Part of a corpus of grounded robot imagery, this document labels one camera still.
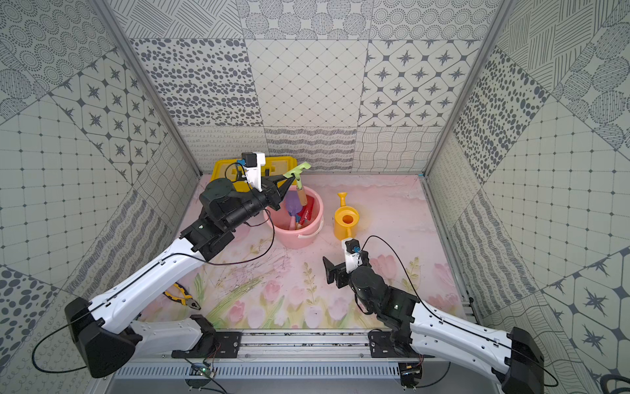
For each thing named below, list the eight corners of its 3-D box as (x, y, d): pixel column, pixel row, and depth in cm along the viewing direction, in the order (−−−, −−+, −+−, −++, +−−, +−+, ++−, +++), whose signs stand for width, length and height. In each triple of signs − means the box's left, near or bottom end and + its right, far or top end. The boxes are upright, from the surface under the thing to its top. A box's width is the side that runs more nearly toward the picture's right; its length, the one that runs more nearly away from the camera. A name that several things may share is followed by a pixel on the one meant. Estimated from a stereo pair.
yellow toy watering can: (334, 244, 98) (336, 229, 89) (333, 209, 110) (334, 192, 100) (357, 244, 98) (361, 229, 89) (354, 209, 110) (356, 192, 100)
